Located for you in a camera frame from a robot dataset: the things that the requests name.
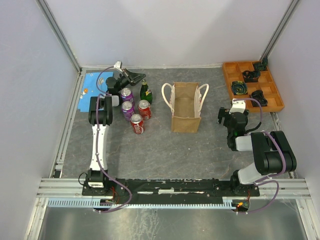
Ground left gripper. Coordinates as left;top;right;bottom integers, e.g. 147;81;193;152
116;68;146;92

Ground purple soda can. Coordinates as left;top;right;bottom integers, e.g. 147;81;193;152
121;101;135;122
120;87;135;105

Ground green glass bottle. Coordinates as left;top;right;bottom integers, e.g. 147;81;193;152
139;79;153;105

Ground red soda can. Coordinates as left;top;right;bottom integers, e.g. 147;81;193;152
138;100;152;120

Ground silver top soda can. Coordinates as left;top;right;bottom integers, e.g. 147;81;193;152
130;114;145;134

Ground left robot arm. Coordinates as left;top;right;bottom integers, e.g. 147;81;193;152
83;65;146;195

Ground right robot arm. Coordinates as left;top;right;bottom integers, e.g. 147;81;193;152
217;107;297;196

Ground rolled blue yellow sock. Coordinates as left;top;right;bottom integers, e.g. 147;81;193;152
231;81;248;96

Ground orange wooden divider tray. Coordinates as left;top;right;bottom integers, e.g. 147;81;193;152
222;61;285;113

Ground rolled black sock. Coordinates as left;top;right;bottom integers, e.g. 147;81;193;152
250;89;268;107

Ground blue patterned cloth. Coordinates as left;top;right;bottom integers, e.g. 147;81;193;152
77;72;114;113

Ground rolled dark sock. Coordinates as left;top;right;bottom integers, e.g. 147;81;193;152
242;70;261;83
252;56;269;72

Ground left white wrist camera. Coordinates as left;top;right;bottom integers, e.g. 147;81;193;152
113;60;123;73

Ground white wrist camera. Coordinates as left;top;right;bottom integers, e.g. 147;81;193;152
113;60;123;73
229;98;246;114

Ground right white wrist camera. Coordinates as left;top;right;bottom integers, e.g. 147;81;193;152
229;98;246;114

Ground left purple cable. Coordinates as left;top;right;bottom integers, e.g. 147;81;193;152
95;65;133;214

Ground purple cable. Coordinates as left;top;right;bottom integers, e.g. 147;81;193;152
239;97;288;215
95;65;133;214

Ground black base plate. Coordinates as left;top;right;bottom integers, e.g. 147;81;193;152
81;178;260;205

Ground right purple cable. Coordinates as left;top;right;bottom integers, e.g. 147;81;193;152
239;97;288;215

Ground aluminium frame rail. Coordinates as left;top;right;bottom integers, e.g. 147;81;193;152
36;178;311;199

